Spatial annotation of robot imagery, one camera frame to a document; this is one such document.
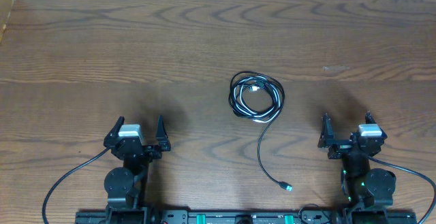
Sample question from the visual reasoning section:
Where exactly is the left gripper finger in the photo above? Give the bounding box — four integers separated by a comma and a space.
155, 115, 171, 151
104, 116, 125, 148

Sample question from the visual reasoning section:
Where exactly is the white USB cable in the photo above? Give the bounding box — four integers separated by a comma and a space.
234, 76, 282, 123

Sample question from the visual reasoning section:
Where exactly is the black USB cable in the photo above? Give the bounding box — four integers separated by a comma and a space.
228, 70, 293, 192

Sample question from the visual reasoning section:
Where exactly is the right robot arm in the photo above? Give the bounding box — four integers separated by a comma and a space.
317, 112, 396, 223

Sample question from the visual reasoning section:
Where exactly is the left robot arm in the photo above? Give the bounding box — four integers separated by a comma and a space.
104, 116, 171, 223

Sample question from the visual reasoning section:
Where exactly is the left camera black cable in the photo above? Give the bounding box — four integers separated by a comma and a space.
42, 147, 112, 224

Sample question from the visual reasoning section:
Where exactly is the camera black cable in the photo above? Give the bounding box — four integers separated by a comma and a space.
367, 155, 436, 224
42, 147, 112, 224

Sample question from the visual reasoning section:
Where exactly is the right camera black cable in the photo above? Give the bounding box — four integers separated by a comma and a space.
367, 155, 436, 224

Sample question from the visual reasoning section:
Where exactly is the small black wire loop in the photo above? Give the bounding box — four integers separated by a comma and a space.
298, 203, 330, 224

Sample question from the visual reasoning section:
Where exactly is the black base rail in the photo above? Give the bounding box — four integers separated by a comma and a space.
74, 208, 417, 224

